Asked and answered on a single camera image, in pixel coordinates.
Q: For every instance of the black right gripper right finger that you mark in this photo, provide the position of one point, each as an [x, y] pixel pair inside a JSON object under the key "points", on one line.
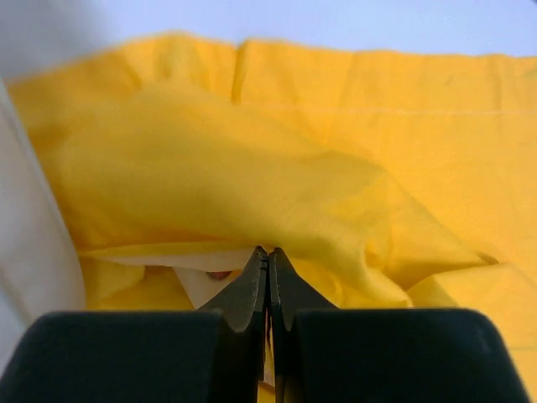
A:
{"points": [[326, 354]]}

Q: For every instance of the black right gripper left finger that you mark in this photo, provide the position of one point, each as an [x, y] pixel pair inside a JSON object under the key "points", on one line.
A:
{"points": [[212, 354]]}

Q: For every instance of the yellow cartoon pillowcase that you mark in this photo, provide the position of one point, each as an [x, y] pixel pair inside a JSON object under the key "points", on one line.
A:
{"points": [[389, 179]]}

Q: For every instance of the cream printed pillow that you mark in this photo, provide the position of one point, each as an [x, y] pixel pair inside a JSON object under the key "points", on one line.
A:
{"points": [[40, 272]]}

